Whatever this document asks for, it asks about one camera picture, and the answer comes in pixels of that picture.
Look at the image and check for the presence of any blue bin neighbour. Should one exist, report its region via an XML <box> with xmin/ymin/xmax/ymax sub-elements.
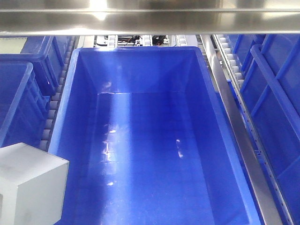
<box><xmin>0</xmin><ymin>36</ymin><xmax>75</xmax><ymax>148</ymax></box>
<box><xmin>224</xmin><ymin>34</ymin><xmax>300</xmax><ymax>225</ymax></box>

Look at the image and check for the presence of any large empty blue bin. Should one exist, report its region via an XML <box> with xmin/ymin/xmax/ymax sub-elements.
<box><xmin>49</xmin><ymin>47</ymin><xmax>261</xmax><ymax>225</ymax></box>

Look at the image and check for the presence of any gray hollow cube base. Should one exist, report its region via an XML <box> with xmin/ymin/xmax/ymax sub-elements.
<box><xmin>0</xmin><ymin>143</ymin><xmax>69</xmax><ymax>225</ymax></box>

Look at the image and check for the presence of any steel shelf rail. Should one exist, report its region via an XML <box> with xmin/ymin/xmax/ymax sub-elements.
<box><xmin>0</xmin><ymin>0</ymin><xmax>300</xmax><ymax>36</ymax></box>

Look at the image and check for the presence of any blue bin left neighbour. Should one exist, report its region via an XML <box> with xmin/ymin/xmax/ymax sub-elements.
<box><xmin>0</xmin><ymin>36</ymin><xmax>75</xmax><ymax>148</ymax></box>

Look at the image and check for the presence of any white roller conveyor track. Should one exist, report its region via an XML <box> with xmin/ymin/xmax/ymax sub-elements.
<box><xmin>39</xmin><ymin>36</ymin><xmax>79</xmax><ymax>151</ymax></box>

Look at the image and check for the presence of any blue bin right neighbour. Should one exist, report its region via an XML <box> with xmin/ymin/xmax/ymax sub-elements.
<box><xmin>224</xmin><ymin>34</ymin><xmax>300</xmax><ymax>225</ymax></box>

